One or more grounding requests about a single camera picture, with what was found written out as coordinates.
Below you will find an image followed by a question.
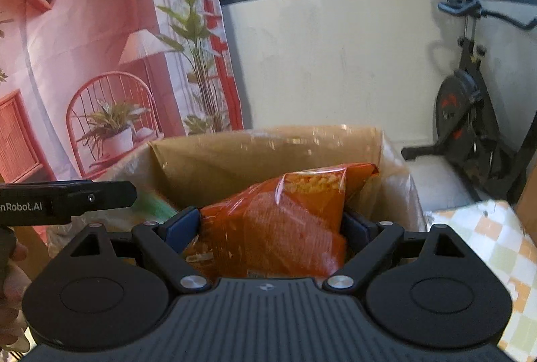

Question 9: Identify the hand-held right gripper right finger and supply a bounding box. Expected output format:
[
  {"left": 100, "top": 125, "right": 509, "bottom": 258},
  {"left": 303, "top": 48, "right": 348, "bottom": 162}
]
[{"left": 322, "top": 211, "right": 468, "bottom": 298}]

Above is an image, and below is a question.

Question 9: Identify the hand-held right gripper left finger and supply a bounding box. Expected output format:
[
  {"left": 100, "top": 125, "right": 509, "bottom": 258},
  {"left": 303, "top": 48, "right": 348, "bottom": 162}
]
[{"left": 67, "top": 207, "right": 212, "bottom": 296}]

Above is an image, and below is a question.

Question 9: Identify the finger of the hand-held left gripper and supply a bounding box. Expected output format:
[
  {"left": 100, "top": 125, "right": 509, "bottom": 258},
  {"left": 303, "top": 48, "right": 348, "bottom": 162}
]
[{"left": 67, "top": 179, "right": 138, "bottom": 217}]

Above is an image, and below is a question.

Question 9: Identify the brown cardboard box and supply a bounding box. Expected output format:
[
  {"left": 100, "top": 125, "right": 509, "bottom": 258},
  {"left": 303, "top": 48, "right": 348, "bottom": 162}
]
[{"left": 44, "top": 126, "right": 429, "bottom": 262}]

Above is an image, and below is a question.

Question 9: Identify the large orange snack bag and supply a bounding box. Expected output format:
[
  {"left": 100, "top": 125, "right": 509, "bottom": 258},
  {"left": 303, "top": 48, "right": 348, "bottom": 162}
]
[{"left": 185, "top": 163, "right": 380, "bottom": 281}]

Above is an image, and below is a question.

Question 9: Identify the person's left hand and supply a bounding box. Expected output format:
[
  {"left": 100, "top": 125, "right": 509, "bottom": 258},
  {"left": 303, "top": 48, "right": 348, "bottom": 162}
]
[{"left": 0, "top": 238, "right": 32, "bottom": 350}]

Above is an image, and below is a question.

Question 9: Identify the green snack packet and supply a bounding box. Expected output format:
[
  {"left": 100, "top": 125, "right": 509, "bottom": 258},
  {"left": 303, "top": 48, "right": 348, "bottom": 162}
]
[{"left": 136, "top": 189, "right": 179, "bottom": 222}]

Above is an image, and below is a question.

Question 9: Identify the cardboard box with plastic liner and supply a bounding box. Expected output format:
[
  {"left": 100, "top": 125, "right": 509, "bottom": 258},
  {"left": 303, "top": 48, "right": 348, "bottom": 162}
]
[{"left": 44, "top": 126, "right": 429, "bottom": 262}]

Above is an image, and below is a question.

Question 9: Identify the black exercise bike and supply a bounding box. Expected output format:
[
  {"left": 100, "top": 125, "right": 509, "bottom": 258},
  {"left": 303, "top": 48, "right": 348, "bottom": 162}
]
[{"left": 400, "top": 0, "right": 537, "bottom": 203}]

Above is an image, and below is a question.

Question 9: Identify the printed red backdrop cloth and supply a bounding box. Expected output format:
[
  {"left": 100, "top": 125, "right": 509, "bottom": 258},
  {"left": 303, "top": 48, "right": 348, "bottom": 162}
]
[{"left": 0, "top": 0, "right": 245, "bottom": 239}]

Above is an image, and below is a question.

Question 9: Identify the brown wooden board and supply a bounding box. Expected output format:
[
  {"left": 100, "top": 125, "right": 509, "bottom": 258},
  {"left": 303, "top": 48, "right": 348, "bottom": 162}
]
[{"left": 515, "top": 173, "right": 537, "bottom": 245}]

